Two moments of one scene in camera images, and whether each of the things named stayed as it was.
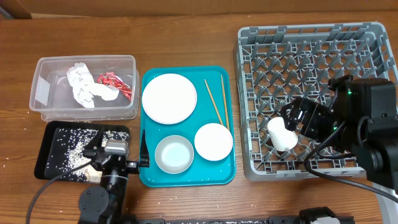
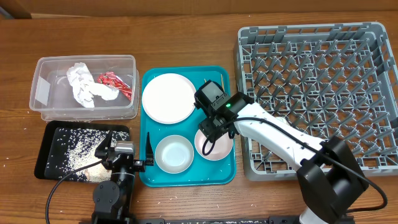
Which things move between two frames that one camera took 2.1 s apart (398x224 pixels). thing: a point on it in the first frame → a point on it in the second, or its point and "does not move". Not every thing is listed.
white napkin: x=85 y=88 does not move
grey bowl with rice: x=174 y=154 does not move
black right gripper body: x=318 y=124 → x=214 y=129
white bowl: x=213 y=142 does not move
